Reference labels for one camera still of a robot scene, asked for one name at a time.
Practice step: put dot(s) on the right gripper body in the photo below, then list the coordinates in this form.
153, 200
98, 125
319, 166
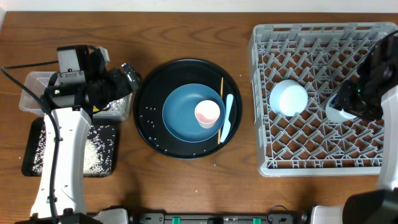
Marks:
360, 101

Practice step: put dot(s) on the light blue cup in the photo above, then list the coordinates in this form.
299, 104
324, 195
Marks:
335, 115

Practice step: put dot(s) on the cooked white rice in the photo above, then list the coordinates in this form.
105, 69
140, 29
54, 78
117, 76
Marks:
99, 150

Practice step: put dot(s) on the clear plastic bin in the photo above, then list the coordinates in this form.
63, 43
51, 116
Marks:
37, 82

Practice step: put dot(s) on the pink cup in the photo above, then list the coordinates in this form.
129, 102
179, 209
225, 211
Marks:
207, 113

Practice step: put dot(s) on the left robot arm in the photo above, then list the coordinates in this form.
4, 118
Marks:
82, 84

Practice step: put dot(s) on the grey dishwasher rack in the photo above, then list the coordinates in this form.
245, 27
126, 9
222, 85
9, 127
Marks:
318, 57

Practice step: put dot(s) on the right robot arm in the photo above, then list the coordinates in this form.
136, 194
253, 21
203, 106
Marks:
379, 206

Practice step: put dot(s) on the dark blue plate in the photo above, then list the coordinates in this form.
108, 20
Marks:
178, 112

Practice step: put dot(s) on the black rectangular tray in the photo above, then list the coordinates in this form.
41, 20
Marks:
34, 136

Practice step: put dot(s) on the black mounting rail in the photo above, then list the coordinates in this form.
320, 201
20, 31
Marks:
160, 218

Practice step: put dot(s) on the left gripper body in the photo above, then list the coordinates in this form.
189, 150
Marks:
115, 85

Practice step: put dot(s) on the light blue plastic knife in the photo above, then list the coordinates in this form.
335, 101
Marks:
227, 124

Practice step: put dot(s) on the light blue bowl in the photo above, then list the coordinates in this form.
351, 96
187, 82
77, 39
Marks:
288, 98

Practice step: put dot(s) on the round black serving tray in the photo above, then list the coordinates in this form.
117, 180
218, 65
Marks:
159, 84

